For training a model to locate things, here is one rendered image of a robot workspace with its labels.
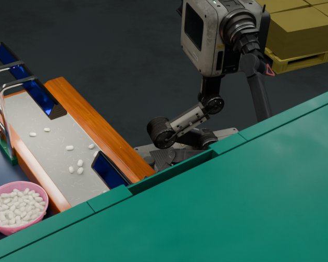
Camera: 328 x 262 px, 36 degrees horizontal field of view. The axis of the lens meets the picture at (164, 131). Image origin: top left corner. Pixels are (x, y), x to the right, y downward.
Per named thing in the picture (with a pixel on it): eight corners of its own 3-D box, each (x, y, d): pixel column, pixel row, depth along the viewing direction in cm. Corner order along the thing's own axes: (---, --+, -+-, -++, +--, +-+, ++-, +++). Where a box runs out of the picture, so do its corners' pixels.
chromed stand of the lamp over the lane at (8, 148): (32, 131, 268) (20, 57, 240) (49, 152, 256) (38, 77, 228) (-3, 143, 259) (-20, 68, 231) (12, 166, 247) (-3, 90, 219)
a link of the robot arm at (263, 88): (290, 159, 194) (279, 155, 187) (258, 170, 201) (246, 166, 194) (265, 57, 211) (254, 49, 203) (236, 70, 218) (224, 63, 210)
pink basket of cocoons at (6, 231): (35, 187, 236) (32, 173, 230) (61, 225, 220) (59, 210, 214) (-22, 211, 224) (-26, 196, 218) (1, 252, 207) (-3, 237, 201)
